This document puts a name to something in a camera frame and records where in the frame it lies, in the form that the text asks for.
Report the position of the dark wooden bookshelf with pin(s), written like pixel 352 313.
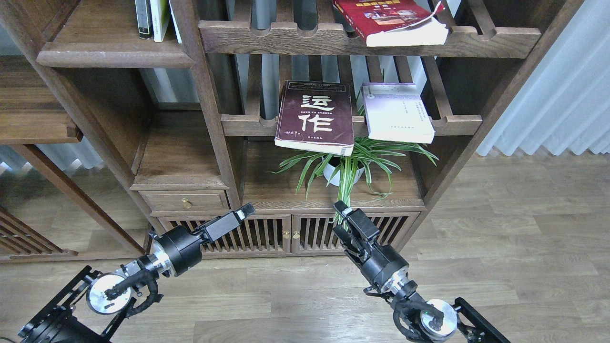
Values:
pixel 187 121

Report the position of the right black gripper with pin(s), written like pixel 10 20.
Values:
pixel 381 265

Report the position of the green spider plant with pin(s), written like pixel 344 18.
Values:
pixel 369 152

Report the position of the pale lavender white book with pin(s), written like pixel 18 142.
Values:
pixel 395 112

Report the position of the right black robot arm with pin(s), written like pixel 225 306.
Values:
pixel 419 320

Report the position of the brass drawer knob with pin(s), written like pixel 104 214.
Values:
pixel 186 203

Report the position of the thin white upright book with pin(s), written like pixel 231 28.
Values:
pixel 176 26

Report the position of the red book on top rack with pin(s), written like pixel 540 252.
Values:
pixel 394 22

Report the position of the white green upright book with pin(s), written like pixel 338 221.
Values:
pixel 160 15

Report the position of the dark green upright book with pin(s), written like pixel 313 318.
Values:
pixel 144 20

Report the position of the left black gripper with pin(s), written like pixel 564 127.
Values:
pixel 180 249

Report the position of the white plant pot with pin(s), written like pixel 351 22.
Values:
pixel 333 175

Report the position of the dark maroon book white characters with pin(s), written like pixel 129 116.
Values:
pixel 316 116

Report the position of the white pleated curtain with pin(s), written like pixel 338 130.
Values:
pixel 565 104

